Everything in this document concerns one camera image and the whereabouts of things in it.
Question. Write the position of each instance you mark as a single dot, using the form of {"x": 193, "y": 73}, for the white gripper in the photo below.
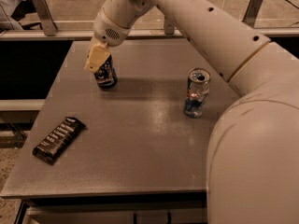
{"x": 108, "y": 32}

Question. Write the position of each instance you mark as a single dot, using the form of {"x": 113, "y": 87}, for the blue pepsi can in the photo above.
{"x": 105, "y": 76}

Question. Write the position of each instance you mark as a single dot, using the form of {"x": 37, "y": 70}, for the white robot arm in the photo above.
{"x": 252, "y": 163}

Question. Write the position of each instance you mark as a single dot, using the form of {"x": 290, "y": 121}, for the silver red bull can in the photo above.
{"x": 197, "y": 92}

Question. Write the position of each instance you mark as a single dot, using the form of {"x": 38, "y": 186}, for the black rxbar chocolate bar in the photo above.
{"x": 54, "y": 144}

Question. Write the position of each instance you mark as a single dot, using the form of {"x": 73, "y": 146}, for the clear acrylic barrier panel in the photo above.
{"x": 79, "y": 14}

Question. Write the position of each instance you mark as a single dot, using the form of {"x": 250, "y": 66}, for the left metal bracket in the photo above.
{"x": 48, "y": 25}

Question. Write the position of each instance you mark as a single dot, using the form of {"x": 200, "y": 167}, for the metal bracket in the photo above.
{"x": 48, "y": 25}
{"x": 252, "y": 11}
{"x": 169, "y": 27}

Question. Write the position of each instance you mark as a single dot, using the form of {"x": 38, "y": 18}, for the middle metal bracket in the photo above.
{"x": 169, "y": 27}

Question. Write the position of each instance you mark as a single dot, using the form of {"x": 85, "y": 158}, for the right metal bracket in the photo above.
{"x": 252, "y": 11}

